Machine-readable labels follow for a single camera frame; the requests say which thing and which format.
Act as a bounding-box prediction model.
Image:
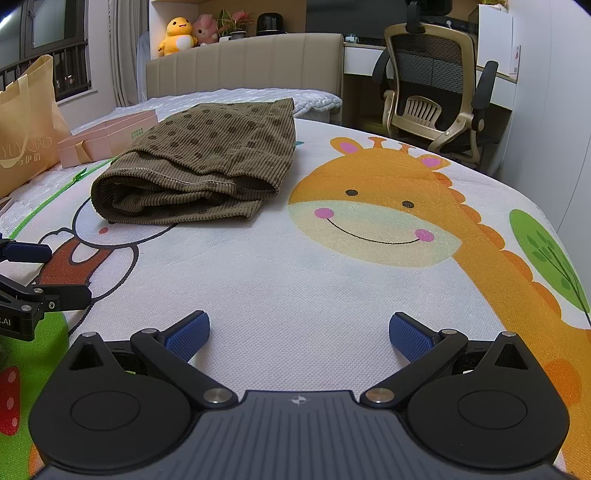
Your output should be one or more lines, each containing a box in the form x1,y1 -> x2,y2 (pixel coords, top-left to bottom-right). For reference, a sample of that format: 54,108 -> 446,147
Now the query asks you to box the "pink plush toy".
191,13 -> 220,46

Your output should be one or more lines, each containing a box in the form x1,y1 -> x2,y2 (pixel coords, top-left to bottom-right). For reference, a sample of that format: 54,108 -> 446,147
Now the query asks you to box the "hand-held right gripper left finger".
68,310 -> 234,408

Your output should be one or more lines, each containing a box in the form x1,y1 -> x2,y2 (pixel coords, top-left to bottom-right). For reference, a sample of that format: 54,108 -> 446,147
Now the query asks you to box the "black computer monitor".
306,0 -> 409,40

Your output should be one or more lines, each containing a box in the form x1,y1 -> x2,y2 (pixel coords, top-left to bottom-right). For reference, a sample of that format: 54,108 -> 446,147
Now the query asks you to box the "dark window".
0,0 -> 88,100

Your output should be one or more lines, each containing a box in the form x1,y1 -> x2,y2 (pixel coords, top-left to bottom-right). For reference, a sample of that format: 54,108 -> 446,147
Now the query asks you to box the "grey curtain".
113,0 -> 151,108

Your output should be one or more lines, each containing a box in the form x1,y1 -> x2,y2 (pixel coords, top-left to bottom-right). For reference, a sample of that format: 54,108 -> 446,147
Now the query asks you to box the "beige mesh office chair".
373,0 -> 500,164

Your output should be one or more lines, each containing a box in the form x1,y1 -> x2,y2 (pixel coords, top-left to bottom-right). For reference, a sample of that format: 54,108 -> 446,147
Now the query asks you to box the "yellow plush duck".
158,17 -> 198,57

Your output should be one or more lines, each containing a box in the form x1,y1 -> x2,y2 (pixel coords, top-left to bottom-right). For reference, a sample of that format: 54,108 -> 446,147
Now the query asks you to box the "cartoon printed mat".
0,117 -> 591,480

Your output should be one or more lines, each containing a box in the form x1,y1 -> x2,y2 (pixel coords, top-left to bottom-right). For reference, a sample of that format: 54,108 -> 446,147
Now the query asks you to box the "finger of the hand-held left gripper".
0,274 -> 92,311
0,240 -> 52,264

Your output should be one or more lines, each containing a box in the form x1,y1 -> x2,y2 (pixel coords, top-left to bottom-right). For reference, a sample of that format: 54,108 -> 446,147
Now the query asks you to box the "beige padded headboard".
145,33 -> 345,102

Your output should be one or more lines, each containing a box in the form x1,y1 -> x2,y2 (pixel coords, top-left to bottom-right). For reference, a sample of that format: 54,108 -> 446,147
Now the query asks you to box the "brown dotted corduroy garment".
91,98 -> 297,227

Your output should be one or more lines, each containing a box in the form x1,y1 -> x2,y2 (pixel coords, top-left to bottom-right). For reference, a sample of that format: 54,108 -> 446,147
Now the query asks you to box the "black round appliance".
256,13 -> 286,37

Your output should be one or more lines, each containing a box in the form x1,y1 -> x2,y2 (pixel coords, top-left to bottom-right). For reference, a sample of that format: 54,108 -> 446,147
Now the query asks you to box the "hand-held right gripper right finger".
359,311 -> 529,408

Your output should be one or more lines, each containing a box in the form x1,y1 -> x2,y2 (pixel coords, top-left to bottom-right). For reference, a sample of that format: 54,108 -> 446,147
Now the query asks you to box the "potted plant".
217,8 -> 254,40

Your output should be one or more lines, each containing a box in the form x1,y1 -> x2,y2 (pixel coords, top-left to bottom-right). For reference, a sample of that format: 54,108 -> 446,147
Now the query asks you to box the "tan shopping bag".
0,54 -> 74,199

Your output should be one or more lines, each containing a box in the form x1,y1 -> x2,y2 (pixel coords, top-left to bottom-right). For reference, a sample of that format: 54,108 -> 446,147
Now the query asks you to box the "pink gift box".
58,110 -> 160,169

